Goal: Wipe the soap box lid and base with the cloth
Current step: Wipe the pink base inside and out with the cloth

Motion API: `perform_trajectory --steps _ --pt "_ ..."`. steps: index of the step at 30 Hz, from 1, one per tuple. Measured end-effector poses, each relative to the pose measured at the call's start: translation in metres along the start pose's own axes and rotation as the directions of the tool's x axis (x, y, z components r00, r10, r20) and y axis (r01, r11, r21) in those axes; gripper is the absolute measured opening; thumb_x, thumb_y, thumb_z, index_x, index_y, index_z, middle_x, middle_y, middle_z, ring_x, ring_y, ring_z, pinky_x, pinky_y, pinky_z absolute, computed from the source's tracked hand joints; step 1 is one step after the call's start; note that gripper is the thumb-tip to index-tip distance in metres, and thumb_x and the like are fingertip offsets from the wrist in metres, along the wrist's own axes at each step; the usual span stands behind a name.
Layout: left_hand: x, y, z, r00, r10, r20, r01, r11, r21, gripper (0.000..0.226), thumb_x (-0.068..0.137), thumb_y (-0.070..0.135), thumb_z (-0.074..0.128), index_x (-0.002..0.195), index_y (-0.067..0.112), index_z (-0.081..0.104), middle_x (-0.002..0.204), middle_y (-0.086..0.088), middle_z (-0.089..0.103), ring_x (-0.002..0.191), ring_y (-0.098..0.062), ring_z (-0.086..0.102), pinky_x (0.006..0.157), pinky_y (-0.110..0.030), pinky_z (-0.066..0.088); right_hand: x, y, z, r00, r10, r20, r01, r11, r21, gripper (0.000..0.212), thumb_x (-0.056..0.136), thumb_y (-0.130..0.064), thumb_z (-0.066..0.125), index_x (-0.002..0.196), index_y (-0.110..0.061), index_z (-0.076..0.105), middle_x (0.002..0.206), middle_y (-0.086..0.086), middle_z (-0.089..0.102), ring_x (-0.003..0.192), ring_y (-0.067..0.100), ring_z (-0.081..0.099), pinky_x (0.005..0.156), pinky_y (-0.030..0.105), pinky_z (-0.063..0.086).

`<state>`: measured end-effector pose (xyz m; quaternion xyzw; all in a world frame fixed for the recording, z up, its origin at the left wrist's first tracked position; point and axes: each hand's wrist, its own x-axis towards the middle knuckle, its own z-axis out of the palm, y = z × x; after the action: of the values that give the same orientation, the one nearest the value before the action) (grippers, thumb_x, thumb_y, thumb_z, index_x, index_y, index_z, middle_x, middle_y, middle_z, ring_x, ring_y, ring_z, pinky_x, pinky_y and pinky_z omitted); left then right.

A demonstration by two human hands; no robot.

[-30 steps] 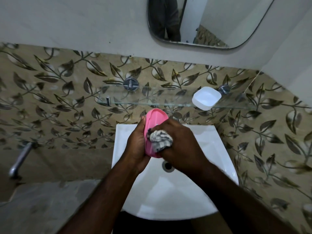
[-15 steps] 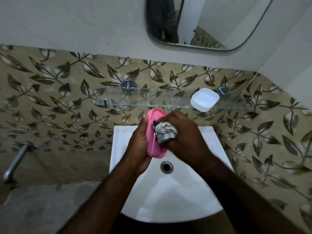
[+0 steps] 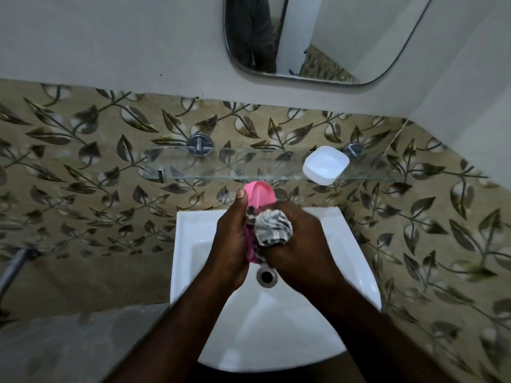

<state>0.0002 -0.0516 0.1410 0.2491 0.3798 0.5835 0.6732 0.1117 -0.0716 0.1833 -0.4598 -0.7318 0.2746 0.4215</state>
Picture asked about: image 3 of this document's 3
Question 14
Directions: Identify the person's left hand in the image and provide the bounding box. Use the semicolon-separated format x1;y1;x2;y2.
203;188;250;294

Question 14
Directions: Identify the person's right hand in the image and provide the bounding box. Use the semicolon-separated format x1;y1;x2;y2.
261;199;348;307

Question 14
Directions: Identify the checkered cleaning cloth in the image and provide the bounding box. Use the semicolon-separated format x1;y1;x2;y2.
245;207;294;264

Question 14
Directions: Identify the pink soap dish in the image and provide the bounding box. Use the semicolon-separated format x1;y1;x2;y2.
243;180;277;264

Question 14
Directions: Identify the glass shelf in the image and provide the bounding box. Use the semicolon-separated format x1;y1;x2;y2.
142;146;410;183

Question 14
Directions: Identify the white soap dish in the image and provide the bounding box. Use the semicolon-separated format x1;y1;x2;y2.
302;145;350;187

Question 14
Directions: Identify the person's left forearm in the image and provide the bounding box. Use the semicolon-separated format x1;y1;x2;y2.
103;271;240;383

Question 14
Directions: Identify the person's right forearm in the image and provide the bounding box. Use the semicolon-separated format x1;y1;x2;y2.
319;282;456;383

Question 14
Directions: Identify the metal sink drain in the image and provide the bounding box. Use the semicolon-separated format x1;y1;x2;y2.
256;265;278;289

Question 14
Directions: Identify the white sink basin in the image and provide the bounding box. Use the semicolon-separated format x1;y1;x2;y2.
170;207;383;373

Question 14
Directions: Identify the chrome wall tap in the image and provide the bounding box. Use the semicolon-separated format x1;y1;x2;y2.
0;245;40;299

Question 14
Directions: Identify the rounded wall mirror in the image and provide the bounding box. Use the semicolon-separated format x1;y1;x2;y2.
222;0;436;85

